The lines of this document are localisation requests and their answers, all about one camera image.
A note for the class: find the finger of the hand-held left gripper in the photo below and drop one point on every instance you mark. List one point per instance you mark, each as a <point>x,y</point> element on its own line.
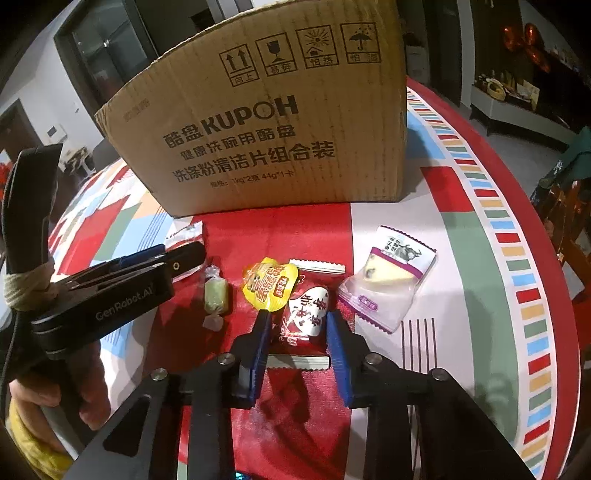
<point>134,257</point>
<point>180,263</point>

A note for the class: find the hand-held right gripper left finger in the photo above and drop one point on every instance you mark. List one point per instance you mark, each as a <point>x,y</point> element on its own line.
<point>261,350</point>

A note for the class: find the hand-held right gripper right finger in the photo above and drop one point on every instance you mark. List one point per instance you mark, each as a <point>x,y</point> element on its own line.
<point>339,360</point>

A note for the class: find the red snack packet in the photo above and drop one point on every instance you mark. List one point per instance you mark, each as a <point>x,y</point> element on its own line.
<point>304,318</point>

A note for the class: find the brown cardboard box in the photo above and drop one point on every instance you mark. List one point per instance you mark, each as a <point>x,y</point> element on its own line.
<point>277,138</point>

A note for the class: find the person's left hand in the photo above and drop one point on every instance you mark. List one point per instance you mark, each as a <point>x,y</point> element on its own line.
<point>41,390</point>

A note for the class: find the small white snack packet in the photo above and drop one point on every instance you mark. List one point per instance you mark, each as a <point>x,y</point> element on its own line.
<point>184,233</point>

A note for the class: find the green candy in clear wrapper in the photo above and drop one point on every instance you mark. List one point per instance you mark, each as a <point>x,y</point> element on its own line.
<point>216,297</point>

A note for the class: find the yellow snack packet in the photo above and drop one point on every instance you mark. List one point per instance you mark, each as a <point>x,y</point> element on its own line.
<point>265,286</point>

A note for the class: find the white and purple snack packet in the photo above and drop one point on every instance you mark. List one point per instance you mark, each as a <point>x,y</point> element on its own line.
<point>392,277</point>

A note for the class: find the grey chair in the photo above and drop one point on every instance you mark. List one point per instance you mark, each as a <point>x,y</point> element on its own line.
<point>106,150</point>

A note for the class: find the white stool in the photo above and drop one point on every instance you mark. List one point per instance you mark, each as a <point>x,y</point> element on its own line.
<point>76,159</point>

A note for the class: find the brown wooden door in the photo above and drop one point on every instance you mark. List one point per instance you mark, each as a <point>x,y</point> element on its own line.
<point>16,129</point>

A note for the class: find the dark sliding glass door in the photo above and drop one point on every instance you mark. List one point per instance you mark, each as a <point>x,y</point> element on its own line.
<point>101,55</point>

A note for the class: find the wooden chair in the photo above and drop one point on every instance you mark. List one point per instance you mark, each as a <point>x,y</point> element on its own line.
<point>563,221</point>

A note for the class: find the white sideboard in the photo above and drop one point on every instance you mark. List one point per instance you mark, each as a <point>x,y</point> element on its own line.
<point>521,117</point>

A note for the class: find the green cloth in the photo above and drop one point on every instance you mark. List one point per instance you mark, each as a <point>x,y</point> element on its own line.
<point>577,157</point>

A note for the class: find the woven basket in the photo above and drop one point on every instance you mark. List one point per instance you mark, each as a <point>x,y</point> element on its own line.
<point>496,88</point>

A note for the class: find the dark interior door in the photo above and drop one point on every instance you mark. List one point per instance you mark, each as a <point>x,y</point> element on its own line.
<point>441,46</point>

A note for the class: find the red foil balloon cluster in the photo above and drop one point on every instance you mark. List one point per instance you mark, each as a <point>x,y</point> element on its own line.
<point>528,41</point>

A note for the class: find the white wall intercom panel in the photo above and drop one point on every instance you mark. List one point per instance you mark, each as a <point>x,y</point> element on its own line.
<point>55,134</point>

